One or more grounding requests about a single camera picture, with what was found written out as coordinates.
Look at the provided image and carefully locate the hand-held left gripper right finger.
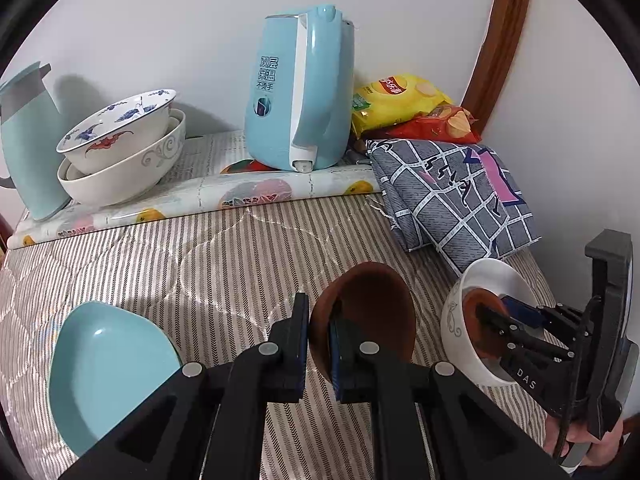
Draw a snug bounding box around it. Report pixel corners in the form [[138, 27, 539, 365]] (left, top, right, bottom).
[[327, 312, 576, 480]]

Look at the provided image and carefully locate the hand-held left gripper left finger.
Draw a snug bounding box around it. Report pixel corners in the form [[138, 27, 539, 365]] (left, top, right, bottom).
[[57, 292, 311, 480]]

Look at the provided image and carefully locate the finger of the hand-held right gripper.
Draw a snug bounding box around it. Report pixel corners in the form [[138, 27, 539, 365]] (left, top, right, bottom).
[[501, 295, 586, 333], [475, 304, 576, 361]]

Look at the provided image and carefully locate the small brown bowl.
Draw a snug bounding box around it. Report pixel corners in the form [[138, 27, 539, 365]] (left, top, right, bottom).
[[309, 261, 417, 383], [462, 287, 511, 361]]

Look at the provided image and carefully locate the plain white bowl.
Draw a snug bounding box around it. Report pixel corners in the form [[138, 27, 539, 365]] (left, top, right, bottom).
[[440, 258, 548, 388]]

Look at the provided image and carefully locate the light blue square plate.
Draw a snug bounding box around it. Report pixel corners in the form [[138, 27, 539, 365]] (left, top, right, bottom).
[[48, 301, 183, 457]]

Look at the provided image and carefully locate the person's right hand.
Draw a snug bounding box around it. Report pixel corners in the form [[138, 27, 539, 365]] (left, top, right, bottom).
[[542, 410, 626, 468]]

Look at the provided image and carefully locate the striped quilted table cover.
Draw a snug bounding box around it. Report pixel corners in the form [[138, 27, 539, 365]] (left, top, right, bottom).
[[0, 195, 566, 480]]

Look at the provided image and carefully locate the grey checked folded cloth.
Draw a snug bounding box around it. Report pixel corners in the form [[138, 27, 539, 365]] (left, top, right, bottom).
[[365, 138, 543, 273]]

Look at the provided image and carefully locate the rolled floral plastic tablecloth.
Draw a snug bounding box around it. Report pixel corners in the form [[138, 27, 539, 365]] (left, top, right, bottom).
[[7, 130, 381, 250]]

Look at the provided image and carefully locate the red chip bag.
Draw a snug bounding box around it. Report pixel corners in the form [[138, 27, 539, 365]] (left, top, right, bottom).
[[385, 105, 481, 143]]

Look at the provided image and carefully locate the light blue electric kettle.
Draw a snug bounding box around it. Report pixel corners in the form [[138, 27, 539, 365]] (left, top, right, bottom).
[[244, 4, 356, 173]]

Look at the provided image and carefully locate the large white bowl grey pattern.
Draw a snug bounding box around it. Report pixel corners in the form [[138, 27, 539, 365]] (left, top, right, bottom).
[[56, 108, 187, 207]]

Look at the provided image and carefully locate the yellow chip bag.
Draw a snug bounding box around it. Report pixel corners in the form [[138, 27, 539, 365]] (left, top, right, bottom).
[[351, 74, 453, 133]]

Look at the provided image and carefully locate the blue and red patterned bowl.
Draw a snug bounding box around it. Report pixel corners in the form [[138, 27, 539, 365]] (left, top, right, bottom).
[[56, 89, 178, 176]]

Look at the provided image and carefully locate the light blue thermos jug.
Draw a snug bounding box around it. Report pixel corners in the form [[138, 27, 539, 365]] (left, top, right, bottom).
[[0, 61, 73, 222]]

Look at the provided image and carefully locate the brown wooden door frame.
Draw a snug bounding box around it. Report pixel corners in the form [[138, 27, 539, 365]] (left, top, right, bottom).
[[462, 0, 533, 123]]

